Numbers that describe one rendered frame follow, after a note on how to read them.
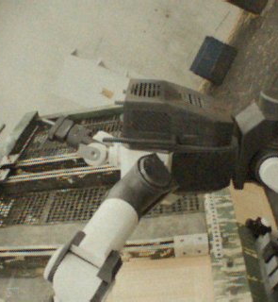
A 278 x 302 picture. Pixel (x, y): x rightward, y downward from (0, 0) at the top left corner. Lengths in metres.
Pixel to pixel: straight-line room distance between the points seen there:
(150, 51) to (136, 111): 5.46
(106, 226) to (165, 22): 5.74
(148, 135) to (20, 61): 5.83
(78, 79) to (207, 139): 4.21
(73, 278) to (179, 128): 0.47
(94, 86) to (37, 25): 1.93
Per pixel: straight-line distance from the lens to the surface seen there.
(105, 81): 5.13
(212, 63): 5.50
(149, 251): 1.45
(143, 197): 0.91
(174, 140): 1.00
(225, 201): 1.67
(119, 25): 6.41
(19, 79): 6.83
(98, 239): 0.77
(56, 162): 2.20
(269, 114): 1.09
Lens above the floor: 1.49
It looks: 11 degrees down
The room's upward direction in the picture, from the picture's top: 67 degrees counter-clockwise
